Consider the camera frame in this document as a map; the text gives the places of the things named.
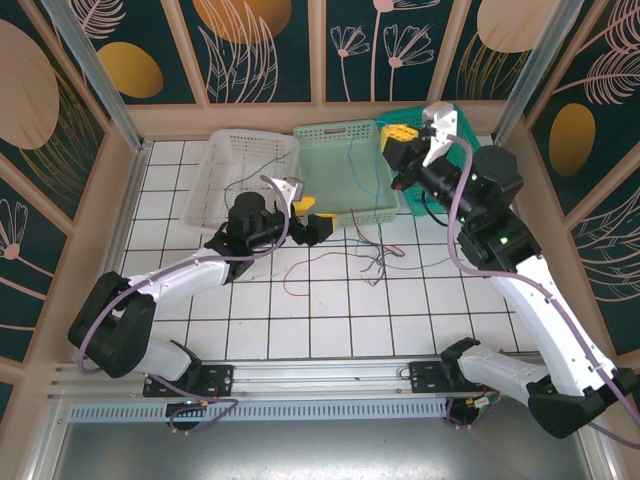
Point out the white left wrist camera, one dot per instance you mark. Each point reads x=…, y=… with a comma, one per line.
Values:
x=290, y=189

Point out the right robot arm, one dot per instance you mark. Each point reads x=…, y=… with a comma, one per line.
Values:
x=545, y=310

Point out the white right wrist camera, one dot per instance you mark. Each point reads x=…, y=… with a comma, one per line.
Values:
x=440, y=130

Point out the aluminium mounting rail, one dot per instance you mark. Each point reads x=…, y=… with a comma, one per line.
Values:
x=320, y=375

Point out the grey metal sheet panel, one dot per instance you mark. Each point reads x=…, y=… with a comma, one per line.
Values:
x=320, y=450

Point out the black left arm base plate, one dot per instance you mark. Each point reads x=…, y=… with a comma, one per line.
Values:
x=220, y=380

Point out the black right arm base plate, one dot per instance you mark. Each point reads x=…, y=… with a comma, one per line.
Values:
x=425, y=380

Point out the white plastic basket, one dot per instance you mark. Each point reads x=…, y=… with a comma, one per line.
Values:
x=225, y=160

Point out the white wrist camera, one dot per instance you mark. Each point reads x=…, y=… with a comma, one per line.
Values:
x=290, y=189
x=440, y=130

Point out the teal plastic basket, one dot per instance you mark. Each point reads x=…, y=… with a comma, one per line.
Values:
x=400, y=117

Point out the light green plastic basket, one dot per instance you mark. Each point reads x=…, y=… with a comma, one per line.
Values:
x=335, y=185

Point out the aluminium frame post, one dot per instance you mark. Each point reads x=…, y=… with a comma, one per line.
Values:
x=542, y=75
x=105, y=85

